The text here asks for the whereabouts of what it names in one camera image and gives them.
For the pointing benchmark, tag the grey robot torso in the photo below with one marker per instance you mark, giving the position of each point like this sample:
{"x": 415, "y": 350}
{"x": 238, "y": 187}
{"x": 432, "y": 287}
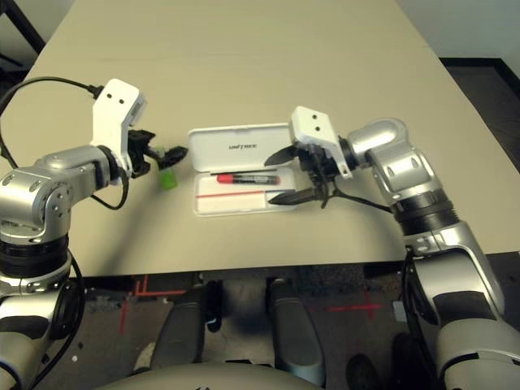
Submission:
{"x": 203, "y": 378}

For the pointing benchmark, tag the black tripod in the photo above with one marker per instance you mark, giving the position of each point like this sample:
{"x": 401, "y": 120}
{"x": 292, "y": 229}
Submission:
{"x": 12, "y": 61}

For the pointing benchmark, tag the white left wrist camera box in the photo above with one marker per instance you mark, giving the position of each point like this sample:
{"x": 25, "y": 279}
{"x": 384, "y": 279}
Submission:
{"x": 113, "y": 105}

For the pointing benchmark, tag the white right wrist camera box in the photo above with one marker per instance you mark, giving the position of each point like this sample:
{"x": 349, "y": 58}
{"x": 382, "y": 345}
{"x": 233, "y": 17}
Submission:
{"x": 315, "y": 126}

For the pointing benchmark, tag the red and black marker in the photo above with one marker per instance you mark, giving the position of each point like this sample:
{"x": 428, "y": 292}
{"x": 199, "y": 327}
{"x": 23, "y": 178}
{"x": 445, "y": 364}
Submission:
{"x": 248, "y": 178}

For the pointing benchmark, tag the grey paper sheet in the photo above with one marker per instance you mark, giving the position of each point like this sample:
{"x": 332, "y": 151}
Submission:
{"x": 399, "y": 310}

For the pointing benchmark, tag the black shoe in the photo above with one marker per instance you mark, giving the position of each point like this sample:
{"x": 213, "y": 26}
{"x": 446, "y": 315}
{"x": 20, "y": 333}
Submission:
{"x": 363, "y": 371}
{"x": 406, "y": 357}

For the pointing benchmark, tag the black-legged side table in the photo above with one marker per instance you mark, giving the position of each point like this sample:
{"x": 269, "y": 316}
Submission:
{"x": 30, "y": 28}

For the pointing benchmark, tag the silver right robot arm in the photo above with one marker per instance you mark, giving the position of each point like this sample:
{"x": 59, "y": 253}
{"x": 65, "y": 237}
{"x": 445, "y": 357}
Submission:
{"x": 390, "y": 162}

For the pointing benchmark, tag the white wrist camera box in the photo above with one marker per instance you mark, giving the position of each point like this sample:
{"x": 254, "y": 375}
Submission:
{"x": 315, "y": 126}
{"x": 113, "y": 105}

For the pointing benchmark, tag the grey robot left leg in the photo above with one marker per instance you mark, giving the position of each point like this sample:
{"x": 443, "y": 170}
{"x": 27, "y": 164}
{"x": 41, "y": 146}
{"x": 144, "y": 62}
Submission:
{"x": 183, "y": 325}

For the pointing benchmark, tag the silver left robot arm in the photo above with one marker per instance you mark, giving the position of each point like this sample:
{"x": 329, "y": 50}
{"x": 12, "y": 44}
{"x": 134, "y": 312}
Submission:
{"x": 40, "y": 183}

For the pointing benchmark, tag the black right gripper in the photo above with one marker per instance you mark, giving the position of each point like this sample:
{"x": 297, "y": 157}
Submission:
{"x": 319, "y": 166}

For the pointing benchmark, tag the white plastic pencil case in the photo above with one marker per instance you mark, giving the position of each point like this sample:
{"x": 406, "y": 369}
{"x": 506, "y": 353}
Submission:
{"x": 239, "y": 146}

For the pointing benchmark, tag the green eraser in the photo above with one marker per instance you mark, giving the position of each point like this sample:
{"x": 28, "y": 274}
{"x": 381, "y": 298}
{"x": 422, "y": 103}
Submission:
{"x": 168, "y": 180}

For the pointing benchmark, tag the grey robot leg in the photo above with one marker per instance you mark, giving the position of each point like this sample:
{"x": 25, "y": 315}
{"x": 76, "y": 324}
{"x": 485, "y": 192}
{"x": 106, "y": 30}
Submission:
{"x": 292, "y": 325}
{"x": 183, "y": 325}

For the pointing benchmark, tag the grey robot right leg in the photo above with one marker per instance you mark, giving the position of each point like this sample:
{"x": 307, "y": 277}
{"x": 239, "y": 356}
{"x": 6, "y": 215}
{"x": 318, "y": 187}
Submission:
{"x": 292, "y": 325}

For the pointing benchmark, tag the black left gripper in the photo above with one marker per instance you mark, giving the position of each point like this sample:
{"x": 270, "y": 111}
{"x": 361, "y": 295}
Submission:
{"x": 140, "y": 150}

